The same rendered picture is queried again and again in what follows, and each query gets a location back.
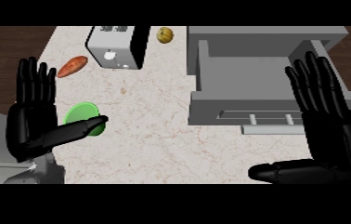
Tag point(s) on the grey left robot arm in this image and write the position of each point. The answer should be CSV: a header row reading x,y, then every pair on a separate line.
x,y
31,173

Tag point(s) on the grey cabinet body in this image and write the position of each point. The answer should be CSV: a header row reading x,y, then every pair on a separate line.
x,y
264,34

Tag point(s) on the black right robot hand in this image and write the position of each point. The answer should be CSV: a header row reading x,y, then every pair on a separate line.
x,y
326,134

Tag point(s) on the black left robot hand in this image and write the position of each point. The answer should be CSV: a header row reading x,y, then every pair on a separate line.
x,y
31,125

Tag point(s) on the orange sweet potato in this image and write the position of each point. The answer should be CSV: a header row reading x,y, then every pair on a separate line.
x,y
73,66

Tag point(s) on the silver and black toaster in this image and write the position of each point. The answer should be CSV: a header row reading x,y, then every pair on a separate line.
x,y
114,46

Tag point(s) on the yellow-brown potato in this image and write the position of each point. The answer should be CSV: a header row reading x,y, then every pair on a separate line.
x,y
166,35

